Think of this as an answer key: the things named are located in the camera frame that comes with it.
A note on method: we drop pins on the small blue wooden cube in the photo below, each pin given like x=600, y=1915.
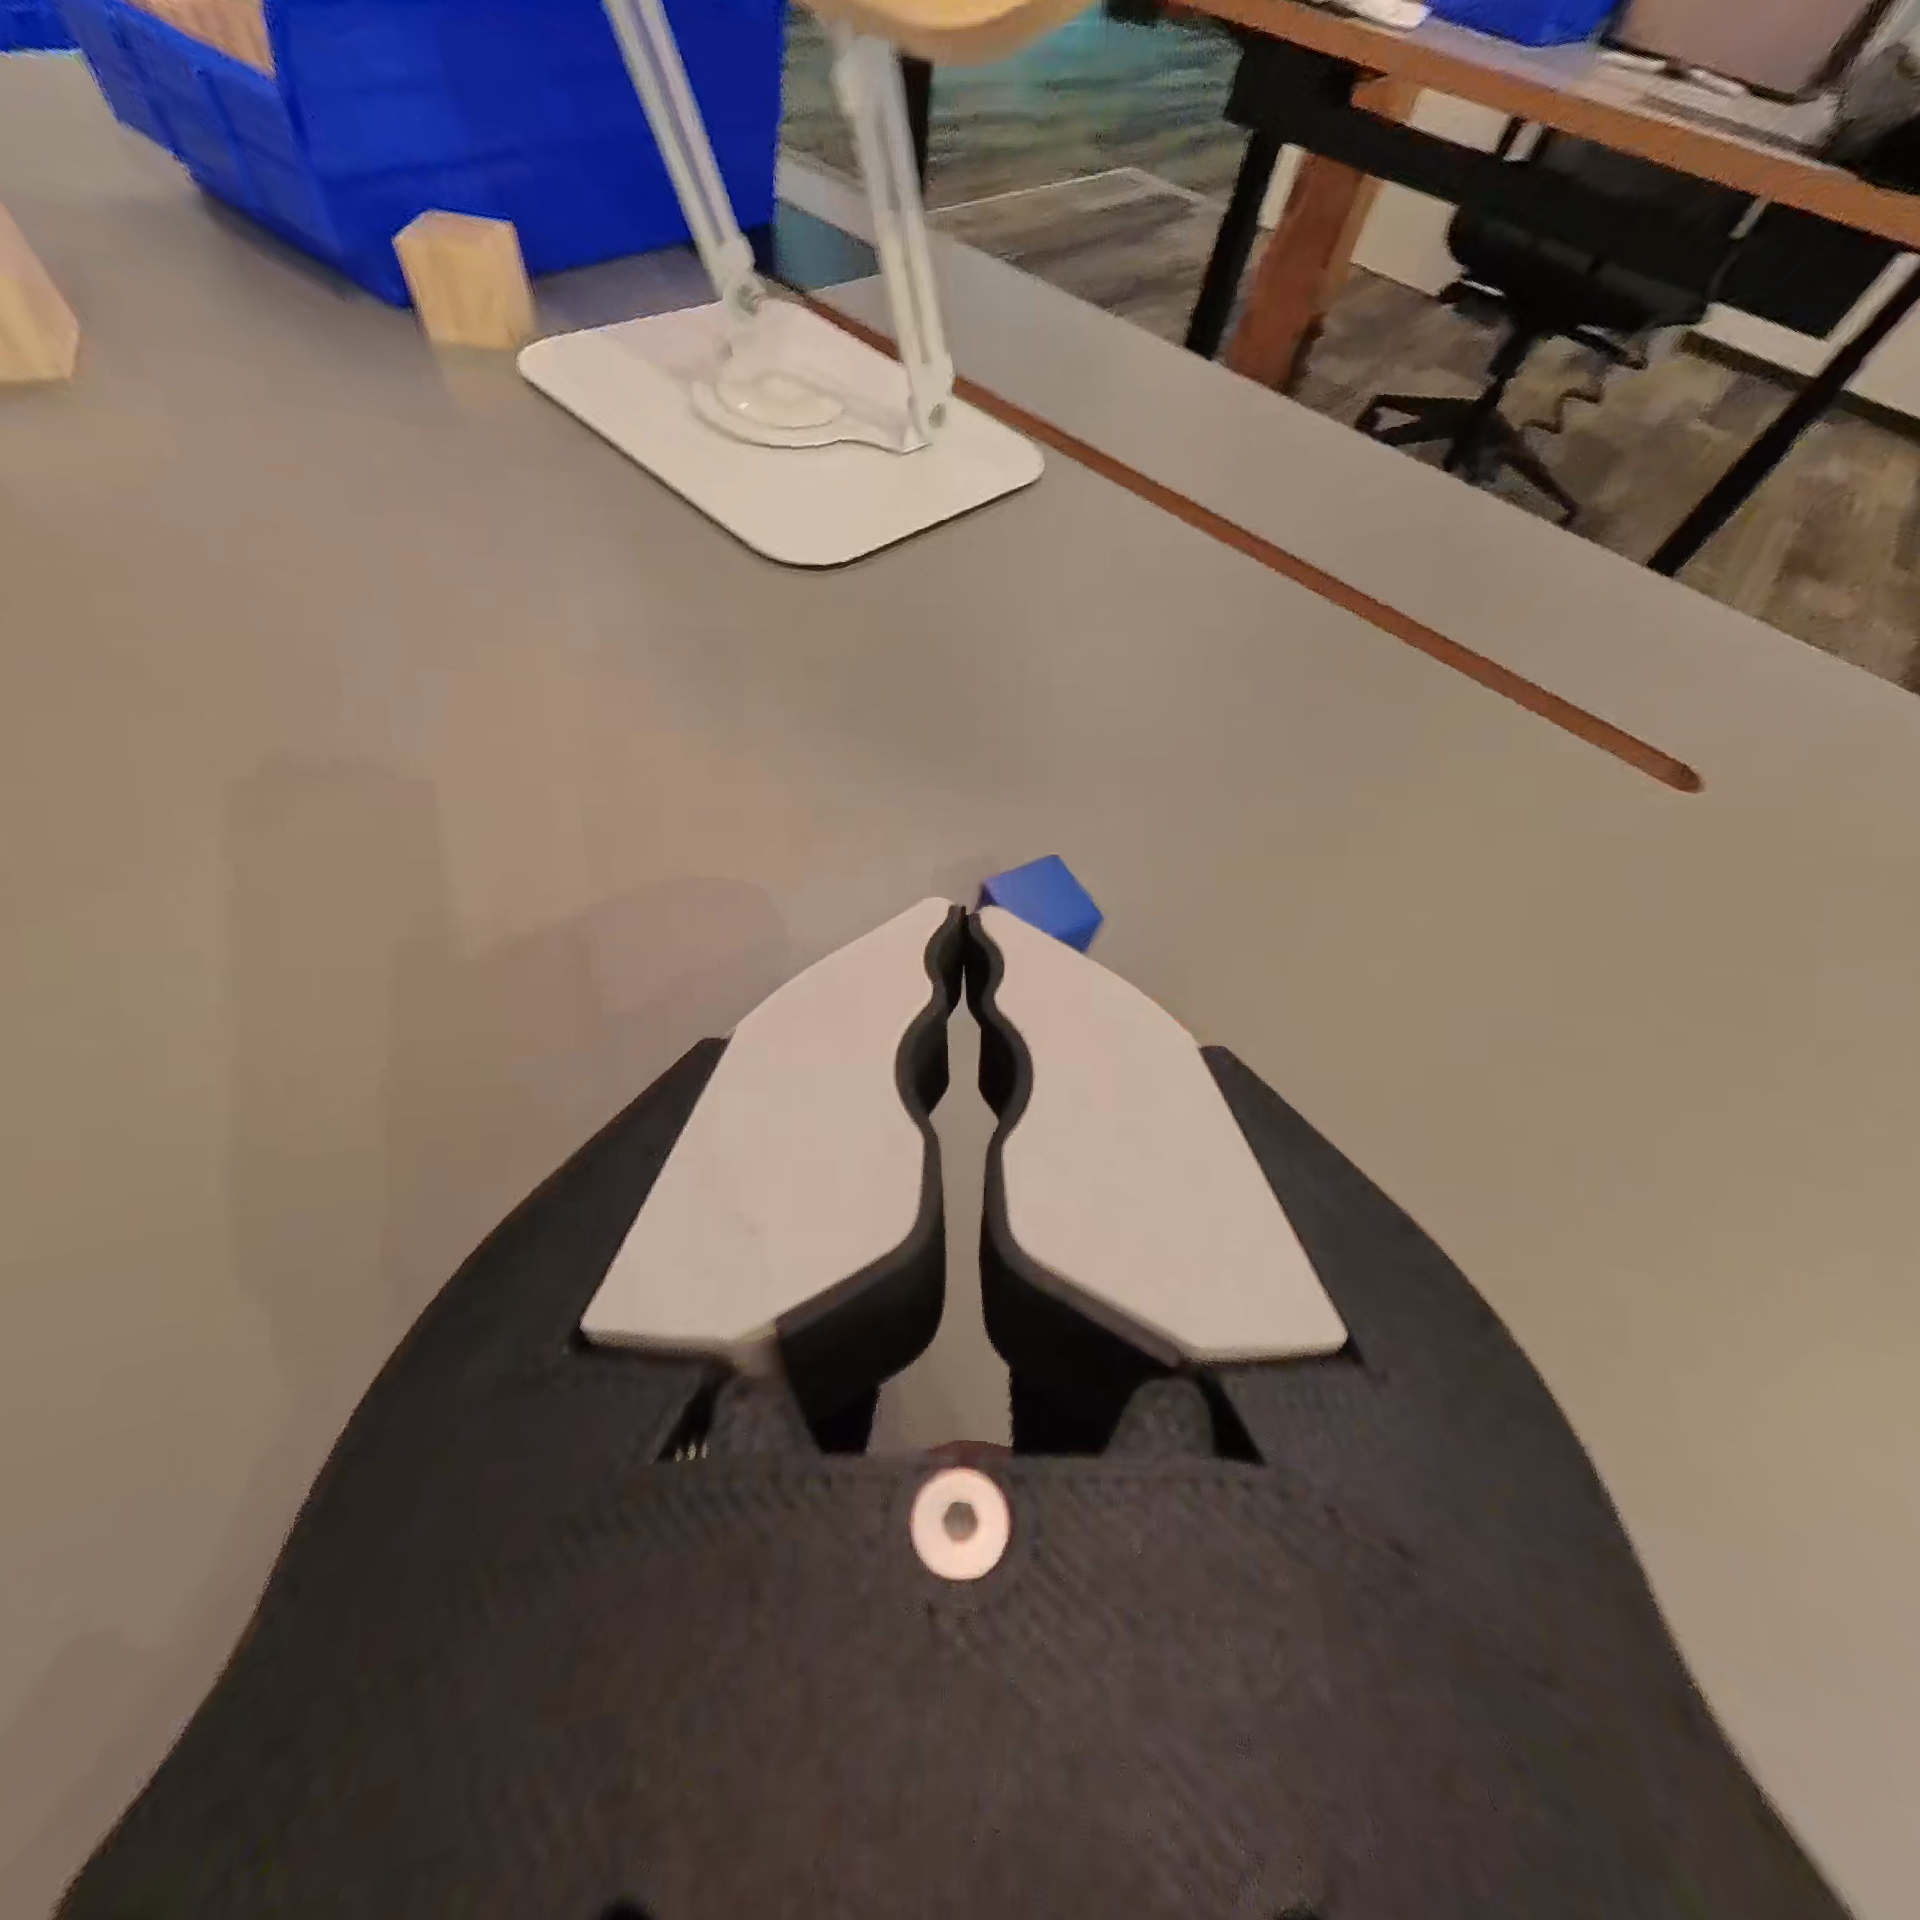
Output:
x=1042, y=892

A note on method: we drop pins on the brown wooden leg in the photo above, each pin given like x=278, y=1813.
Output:
x=1306, y=270

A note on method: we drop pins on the black chair base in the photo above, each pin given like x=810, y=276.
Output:
x=1576, y=262

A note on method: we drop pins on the black flat device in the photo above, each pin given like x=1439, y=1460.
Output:
x=825, y=254

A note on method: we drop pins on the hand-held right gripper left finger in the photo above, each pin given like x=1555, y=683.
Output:
x=763, y=1184

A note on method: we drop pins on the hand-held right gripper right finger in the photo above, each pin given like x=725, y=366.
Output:
x=1155, y=1201

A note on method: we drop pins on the medium plain wooden cube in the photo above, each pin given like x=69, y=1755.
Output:
x=464, y=283

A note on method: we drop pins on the light wooden board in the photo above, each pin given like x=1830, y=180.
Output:
x=945, y=28

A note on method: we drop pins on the small blue desk bin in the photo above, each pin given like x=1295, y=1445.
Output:
x=1523, y=18

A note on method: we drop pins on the blue plastic bin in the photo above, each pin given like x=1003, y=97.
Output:
x=451, y=136

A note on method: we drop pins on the grey laptop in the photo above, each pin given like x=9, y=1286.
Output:
x=1757, y=37

